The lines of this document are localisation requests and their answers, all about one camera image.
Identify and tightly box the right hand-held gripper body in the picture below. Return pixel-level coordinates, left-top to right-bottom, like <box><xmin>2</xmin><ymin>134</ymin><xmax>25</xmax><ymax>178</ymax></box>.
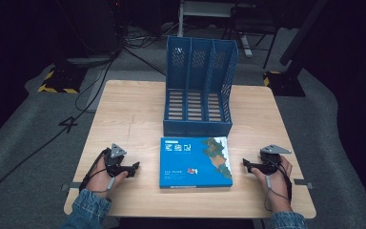
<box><xmin>258</xmin><ymin>144</ymin><xmax>293</xmax><ymax>176</ymax></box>

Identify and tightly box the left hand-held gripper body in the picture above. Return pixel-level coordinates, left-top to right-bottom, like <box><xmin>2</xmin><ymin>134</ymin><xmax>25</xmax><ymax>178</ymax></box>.
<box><xmin>103</xmin><ymin>142</ymin><xmax>132</xmax><ymax>178</ymax></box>

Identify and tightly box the blue book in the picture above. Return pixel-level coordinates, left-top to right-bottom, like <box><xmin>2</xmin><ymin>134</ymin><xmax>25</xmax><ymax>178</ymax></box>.
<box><xmin>158</xmin><ymin>135</ymin><xmax>234</xmax><ymax>190</ymax></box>

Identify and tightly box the blue three-slot file rack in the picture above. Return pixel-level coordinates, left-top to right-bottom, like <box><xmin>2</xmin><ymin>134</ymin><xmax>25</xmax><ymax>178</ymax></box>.
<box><xmin>162</xmin><ymin>35</ymin><xmax>239</xmax><ymax>138</ymax></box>

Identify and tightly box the person's left hand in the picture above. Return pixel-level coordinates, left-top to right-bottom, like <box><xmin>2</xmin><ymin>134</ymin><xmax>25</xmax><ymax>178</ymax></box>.
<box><xmin>85</xmin><ymin>156</ymin><xmax>130</xmax><ymax>194</ymax></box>

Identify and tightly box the person's right hand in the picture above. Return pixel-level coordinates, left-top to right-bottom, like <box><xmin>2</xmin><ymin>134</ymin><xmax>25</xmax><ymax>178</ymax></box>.
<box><xmin>251</xmin><ymin>155</ymin><xmax>295</xmax><ymax>213</ymax></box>

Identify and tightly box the black yellow striped stand base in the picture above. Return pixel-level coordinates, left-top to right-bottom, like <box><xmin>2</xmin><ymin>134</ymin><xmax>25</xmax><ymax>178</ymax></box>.
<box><xmin>262</xmin><ymin>70</ymin><xmax>307</xmax><ymax>98</ymax></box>
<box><xmin>37</xmin><ymin>63</ymin><xmax>88</xmax><ymax>95</ymax></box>

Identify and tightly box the black slanted pole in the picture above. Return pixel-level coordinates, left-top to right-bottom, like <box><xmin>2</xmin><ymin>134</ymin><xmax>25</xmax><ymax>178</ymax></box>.
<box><xmin>278</xmin><ymin>0</ymin><xmax>329</xmax><ymax>67</ymax></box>

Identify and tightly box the black chair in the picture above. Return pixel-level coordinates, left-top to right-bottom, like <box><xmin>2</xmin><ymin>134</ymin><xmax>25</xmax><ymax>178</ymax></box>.
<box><xmin>223</xmin><ymin>2</ymin><xmax>281</xmax><ymax>70</ymax></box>

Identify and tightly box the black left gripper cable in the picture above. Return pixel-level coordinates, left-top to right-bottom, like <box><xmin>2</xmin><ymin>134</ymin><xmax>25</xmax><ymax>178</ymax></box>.
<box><xmin>78</xmin><ymin>147</ymin><xmax>116</xmax><ymax>193</ymax></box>

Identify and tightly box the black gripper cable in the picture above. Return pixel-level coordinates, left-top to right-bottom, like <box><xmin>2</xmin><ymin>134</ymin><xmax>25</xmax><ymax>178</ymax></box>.
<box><xmin>262</xmin><ymin>157</ymin><xmax>294</xmax><ymax>213</ymax></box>
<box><xmin>78</xmin><ymin>147</ymin><xmax>116</xmax><ymax>193</ymax></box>

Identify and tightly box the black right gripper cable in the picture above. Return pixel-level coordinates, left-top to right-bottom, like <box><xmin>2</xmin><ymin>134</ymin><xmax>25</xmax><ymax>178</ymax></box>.
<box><xmin>262</xmin><ymin>157</ymin><xmax>294</xmax><ymax>213</ymax></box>

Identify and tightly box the grey table bracket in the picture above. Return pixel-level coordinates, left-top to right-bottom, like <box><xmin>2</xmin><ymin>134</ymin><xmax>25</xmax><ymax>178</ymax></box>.
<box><xmin>293</xmin><ymin>178</ymin><xmax>315</xmax><ymax>191</ymax></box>
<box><xmin>60</xmin><ymin>181</ymin><xmax>82</xmax><ymax>192</ymax></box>

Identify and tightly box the long black floor cable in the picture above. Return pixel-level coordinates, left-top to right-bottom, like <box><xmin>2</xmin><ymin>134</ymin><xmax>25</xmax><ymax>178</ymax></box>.
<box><xmin>0</xmin><ymin>52</ymin><xmax>119</xmax><ymax>212</ymax></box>

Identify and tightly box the white metal table frame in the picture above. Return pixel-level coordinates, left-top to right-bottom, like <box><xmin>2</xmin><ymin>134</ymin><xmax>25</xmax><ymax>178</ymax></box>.
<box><xmin>176</xmin><ymin>0</ymin><xmax>255</xmax><ymax>59</ymax></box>

